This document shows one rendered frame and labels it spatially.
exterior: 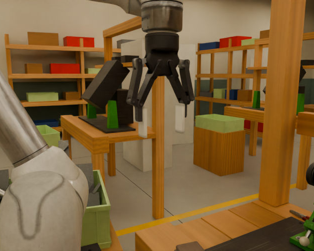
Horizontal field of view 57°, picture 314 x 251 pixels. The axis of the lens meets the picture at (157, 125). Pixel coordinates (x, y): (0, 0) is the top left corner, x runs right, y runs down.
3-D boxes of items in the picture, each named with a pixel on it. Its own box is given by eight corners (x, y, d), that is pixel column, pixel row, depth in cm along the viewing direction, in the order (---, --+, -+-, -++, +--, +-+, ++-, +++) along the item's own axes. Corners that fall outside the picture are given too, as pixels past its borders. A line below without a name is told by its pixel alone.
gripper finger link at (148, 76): (165, 62, 63) (160, 59, 62) (143, 108, 62) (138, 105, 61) (156, 62, 66) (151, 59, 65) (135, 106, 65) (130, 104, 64)
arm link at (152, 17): (133, 7, 64) (134, 35, 65) (154, -2, 56) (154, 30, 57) (168, 11, 69) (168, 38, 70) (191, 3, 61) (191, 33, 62)
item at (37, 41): (144, 130, 741) (144, 38, 701) (14, 143, 602) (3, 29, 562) (136, 127, 788) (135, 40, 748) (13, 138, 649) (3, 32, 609)
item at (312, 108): (313, 124, 838) (314, 108, 831) (287, 120, 907) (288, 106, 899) (335, 120, 899) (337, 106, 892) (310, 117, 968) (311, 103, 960)
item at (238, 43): (265, 147, 572) (273, 27, 533) (192, 127, 788) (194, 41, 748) (283, 144, 598) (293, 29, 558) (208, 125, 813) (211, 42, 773)
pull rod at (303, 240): (305, 249, 84) (307, 231, 82) (296, 244, 86) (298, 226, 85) (317, 244, 86) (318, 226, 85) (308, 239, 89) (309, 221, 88)
